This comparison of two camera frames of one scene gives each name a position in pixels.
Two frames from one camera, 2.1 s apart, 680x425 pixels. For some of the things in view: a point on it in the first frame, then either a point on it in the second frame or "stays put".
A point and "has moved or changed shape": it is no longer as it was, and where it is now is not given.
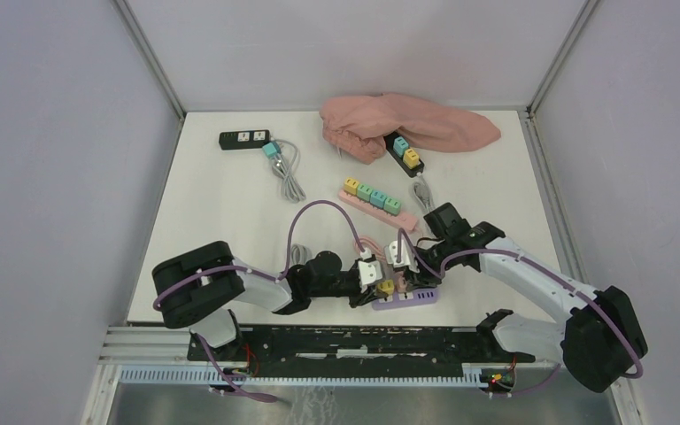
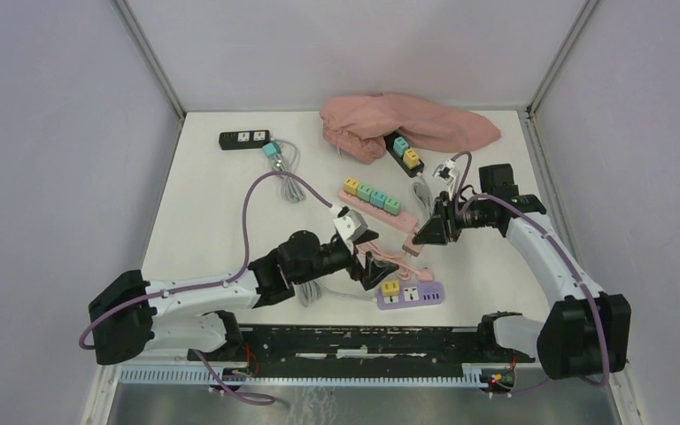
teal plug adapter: [272, 149] stays put
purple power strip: [412, 297] stays put
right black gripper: [416, 281] to [433, 233]
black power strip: [244, 140] stays put
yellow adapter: [387, 286] stays put
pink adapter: [401, 283] has moved or changed shape
